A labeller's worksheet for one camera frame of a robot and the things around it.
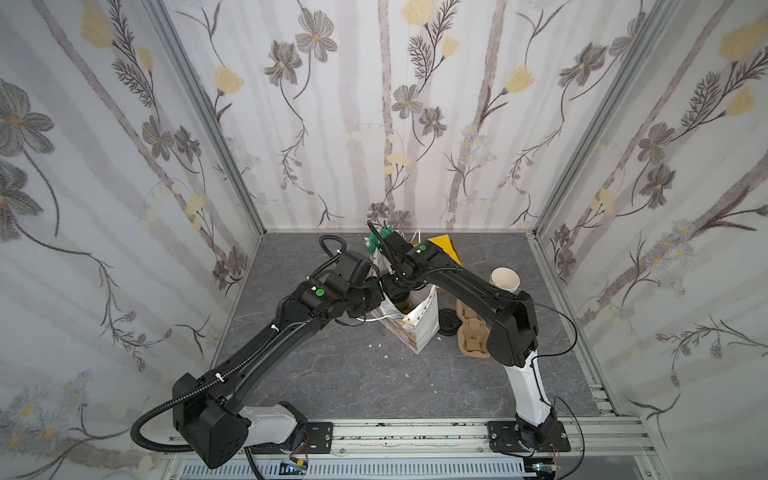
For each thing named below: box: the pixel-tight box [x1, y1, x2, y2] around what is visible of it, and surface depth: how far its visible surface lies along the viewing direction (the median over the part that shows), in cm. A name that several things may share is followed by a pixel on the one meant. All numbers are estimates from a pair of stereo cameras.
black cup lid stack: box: [438, 308, 462, 336], surface depth 93 cm
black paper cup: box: [489, 266, 521, 293], surface depth 95 cm
